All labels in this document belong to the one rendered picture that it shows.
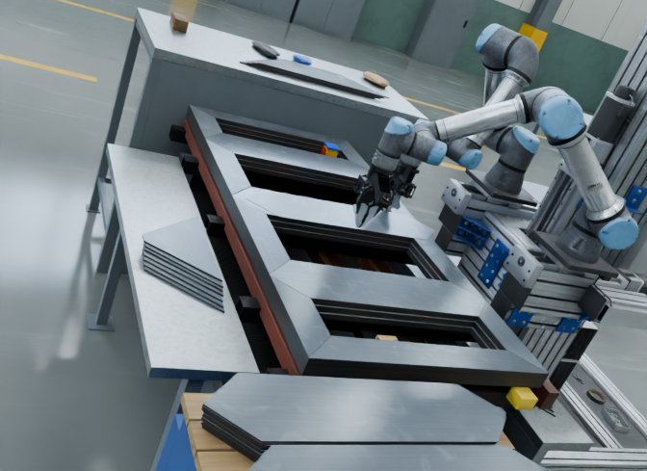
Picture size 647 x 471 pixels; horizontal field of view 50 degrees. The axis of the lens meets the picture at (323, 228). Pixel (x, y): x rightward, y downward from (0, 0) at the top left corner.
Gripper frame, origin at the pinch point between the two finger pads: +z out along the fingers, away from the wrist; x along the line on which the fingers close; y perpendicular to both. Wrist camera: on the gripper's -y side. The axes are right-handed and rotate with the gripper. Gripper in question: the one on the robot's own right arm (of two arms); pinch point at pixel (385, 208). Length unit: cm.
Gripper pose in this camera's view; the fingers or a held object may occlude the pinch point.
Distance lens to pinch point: 256.2
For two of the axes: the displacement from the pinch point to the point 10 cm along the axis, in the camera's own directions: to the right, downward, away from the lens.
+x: 8.8, 1.4, 4.5
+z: -3.5, 8.5, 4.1
